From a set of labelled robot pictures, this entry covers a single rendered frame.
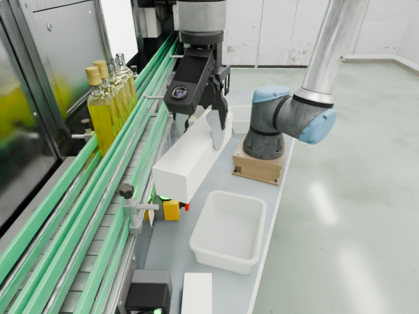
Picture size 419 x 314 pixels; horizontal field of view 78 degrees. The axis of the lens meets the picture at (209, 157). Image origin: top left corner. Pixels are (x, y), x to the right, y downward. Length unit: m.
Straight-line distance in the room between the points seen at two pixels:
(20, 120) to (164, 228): 0.47
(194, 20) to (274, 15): 4.30
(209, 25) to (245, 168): 0.62
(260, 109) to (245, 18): 3.84
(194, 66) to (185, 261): 0.50
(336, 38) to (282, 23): 3.98
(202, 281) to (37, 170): 0.54
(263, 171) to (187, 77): 0.60
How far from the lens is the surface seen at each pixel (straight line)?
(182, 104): 0.37
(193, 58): 0.43
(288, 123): 0.81
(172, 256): 0.75
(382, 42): 5.94
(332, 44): 0.78
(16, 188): 0.81
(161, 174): 0.43
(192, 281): 0.64
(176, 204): 0.77
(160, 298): 0.60
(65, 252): 0.56
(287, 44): 4.83
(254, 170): 0.94
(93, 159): 0.86
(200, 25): 0.42
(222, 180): 0.95
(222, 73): 0.47
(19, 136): 0.81
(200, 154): 0.45
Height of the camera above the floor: 1.37
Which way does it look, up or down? 35 degrees down
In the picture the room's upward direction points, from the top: straight up
